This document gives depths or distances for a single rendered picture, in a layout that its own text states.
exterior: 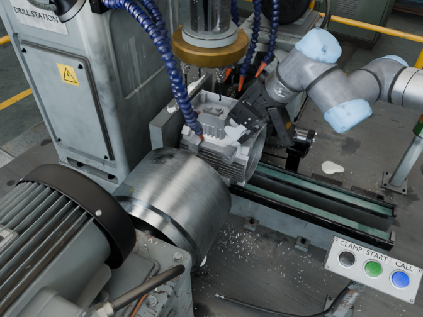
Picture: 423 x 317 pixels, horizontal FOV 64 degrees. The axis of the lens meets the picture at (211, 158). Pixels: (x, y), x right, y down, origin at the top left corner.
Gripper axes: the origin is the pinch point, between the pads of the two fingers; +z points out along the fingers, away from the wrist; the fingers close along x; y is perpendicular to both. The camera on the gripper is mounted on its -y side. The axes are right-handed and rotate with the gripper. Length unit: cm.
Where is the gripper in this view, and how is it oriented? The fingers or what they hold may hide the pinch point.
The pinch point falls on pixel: (236, 143)
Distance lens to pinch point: 89.3
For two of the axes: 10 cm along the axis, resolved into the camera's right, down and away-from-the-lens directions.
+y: -7.8, -6.2, -0.9
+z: -4.6, 4.7, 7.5
